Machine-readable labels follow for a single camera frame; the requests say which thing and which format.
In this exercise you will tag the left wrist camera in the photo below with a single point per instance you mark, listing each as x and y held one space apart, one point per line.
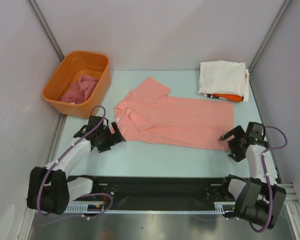
99 121

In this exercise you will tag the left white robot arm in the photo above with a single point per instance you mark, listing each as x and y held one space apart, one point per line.
50 190

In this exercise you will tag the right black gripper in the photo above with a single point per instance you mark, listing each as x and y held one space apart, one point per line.
238 132

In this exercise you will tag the orange plastic basket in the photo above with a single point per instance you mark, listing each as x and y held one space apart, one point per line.
74 65

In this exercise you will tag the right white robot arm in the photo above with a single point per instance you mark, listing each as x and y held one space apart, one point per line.
259 198

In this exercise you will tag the light pink t-shirt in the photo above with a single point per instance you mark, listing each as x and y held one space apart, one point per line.
148 114

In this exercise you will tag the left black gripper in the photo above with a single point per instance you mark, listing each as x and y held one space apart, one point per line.
113 138

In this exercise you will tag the dark pink t-shirt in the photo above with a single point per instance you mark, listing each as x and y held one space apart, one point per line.
81 90

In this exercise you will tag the white slotted cable duct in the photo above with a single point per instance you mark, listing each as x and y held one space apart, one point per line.
219 208

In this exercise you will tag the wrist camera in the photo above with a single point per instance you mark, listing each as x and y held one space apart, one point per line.
255 133
99 121

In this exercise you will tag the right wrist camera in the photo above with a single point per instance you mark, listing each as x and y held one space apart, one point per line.
255 133

